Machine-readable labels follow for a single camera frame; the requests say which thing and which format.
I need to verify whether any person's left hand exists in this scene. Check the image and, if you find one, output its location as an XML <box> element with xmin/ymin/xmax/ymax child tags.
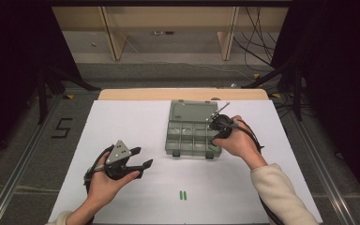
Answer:
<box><xmin>86</xmin><ymin>151</ymin><xmax>141</xmax><ymax>208</ymax></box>

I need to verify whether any black curtain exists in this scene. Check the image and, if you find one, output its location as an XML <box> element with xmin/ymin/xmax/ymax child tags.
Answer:
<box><xmin>270</xmin><ymin>0</ymin><xmax>360</xmax><ymax>214</ymax></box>
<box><xmin>0</xmin><ymin>0</ymin><xmax>83</xmax><ymax>163</ymax></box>

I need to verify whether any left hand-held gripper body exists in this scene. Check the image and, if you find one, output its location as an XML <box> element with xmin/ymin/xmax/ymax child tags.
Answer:
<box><xmin>103</xmin><ymin>140</ymin><xmax>140</xmax><ymax>181</ymax></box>

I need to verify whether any light wooden furniture frame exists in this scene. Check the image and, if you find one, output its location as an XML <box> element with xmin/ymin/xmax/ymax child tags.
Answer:
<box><xmin>52</xmin><ymin>6</ymin><xmax>290</xmax><ymax>62</ymax></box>

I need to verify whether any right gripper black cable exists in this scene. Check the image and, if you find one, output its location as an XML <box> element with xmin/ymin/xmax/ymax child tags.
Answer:
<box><xmin>231</xmin><ymin>118</ymin><xmax>284</xmax><ymax>225</ymax></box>

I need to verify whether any aluminium floor rail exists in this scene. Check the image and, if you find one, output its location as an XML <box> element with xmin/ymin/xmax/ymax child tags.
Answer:
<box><xmin>0</xmin><ymin>93</ymin><xmax>64</xmax><ymax>225</ymax></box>
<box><xmin>289</xmin><ymin>109</ymin><xmax>357</xmax><ymax>225</ymax></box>

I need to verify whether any grey transparent compartment box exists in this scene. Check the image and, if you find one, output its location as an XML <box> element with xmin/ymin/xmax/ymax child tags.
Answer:
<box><xmin>164</xmin><ymin>98</ymin><xmax>223</xmax><ymax>159</ymax></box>

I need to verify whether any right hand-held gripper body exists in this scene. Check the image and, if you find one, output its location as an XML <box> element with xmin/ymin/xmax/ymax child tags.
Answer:
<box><xmin>206</xmin><ymin>101</ymin><xmax>235</xmax><ymax>141</ymax></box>

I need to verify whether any white table sheet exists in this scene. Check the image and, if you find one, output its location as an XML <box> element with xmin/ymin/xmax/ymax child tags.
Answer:
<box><xmin>47</xmin><ymin>99</ymin><xmax>323</xmax><ymax>225</ymax></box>

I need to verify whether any black metal stand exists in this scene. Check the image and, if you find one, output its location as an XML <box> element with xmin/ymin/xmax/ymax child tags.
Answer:
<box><xmin>241</xmin><ymin>59</ymin><xmax>304</xmax><ymax>122</ymax></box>
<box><xmin>37</xmin><ymin>64</ymin><xmax>101</xmax><ymax>126</ymax></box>

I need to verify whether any white floor cable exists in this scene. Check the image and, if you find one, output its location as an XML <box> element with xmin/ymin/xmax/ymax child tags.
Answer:
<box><xmin>149</xmin><ymin>59</ymin><xmax>256</xmax><ymax>83</ymax></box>

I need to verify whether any person's right hand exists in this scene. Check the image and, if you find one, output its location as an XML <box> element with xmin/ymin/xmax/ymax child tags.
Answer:
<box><xmin>211</xmin><ymin>114</ymin><xmax>268</xmax><ymax>172</ymax></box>

